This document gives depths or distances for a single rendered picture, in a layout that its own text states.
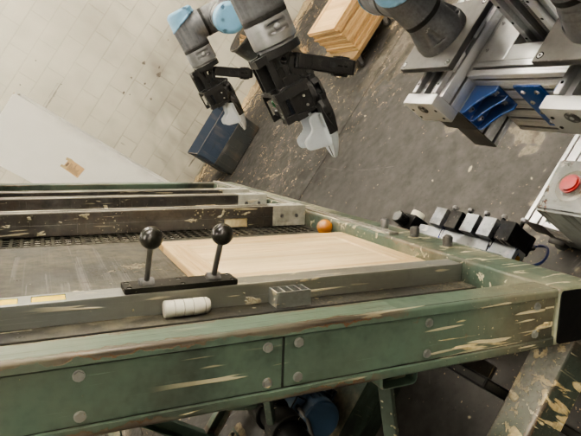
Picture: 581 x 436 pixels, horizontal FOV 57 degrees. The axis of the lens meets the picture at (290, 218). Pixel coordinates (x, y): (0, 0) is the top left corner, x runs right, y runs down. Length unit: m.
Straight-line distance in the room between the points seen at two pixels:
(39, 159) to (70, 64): 1.66
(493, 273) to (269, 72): 0.64
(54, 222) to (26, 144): 3.35
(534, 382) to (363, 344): 0.46
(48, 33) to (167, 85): 1.30
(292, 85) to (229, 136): 4.73
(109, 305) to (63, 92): 5.52
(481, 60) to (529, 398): 0.88
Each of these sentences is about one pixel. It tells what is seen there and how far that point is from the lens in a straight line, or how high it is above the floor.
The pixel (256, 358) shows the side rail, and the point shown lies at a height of 1.39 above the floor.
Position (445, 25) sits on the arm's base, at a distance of 1.56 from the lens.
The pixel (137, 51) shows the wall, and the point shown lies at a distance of 6.46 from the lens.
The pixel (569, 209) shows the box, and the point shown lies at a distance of 1.15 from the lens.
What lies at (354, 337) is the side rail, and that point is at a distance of 0.83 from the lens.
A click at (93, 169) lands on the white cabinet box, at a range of 5.04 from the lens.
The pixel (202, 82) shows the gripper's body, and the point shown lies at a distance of 1.54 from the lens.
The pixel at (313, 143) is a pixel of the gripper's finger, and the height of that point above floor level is 1.41.
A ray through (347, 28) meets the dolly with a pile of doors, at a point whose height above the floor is 0.31.
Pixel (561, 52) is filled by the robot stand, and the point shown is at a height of 1.04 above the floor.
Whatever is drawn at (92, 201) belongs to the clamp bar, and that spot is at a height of 1.49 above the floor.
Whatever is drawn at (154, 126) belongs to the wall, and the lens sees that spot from 6.47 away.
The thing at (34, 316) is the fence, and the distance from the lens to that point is 0.94.
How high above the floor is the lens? 1.77
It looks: 26 degrees down
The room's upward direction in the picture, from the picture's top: 58 degrees counter-clockwise
